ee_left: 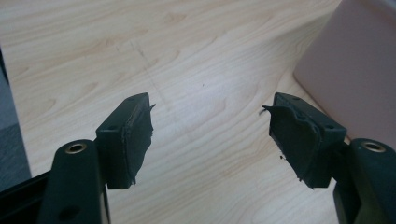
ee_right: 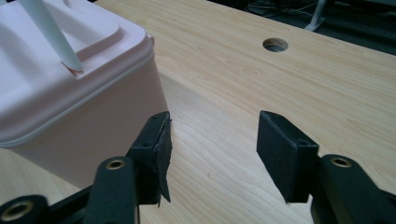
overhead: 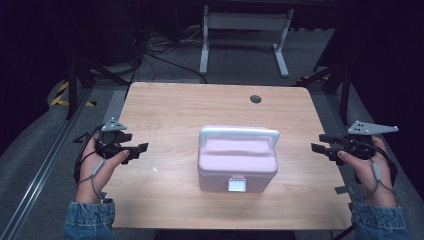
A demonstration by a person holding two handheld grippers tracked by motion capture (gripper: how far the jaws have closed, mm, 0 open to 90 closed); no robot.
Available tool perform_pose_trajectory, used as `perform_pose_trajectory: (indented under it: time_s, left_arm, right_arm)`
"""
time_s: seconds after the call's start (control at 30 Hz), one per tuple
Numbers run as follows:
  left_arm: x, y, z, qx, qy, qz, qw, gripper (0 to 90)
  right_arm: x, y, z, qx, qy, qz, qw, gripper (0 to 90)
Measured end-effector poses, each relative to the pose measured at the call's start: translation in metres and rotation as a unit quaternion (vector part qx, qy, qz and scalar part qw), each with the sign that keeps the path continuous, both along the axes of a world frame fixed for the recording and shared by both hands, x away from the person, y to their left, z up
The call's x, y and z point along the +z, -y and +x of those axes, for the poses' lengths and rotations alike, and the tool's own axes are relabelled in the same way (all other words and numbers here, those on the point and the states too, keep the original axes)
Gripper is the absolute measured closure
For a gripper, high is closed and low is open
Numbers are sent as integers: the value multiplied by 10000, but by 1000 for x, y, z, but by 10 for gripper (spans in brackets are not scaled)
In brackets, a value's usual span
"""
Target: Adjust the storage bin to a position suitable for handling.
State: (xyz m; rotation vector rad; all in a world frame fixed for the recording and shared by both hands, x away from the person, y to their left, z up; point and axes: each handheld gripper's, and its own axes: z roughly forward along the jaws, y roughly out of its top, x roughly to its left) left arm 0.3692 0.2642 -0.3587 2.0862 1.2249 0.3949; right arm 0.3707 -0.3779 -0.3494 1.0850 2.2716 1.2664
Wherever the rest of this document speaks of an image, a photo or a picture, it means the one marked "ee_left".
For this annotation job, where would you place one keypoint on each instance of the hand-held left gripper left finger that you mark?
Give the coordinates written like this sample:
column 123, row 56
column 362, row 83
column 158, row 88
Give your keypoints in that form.
column 124, row 146

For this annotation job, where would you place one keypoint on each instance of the pink plastic box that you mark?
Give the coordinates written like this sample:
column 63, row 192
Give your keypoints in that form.
column 351, row 68

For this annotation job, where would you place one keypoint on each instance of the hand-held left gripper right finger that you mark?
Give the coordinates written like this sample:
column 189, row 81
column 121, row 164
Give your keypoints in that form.
column 311, row 146

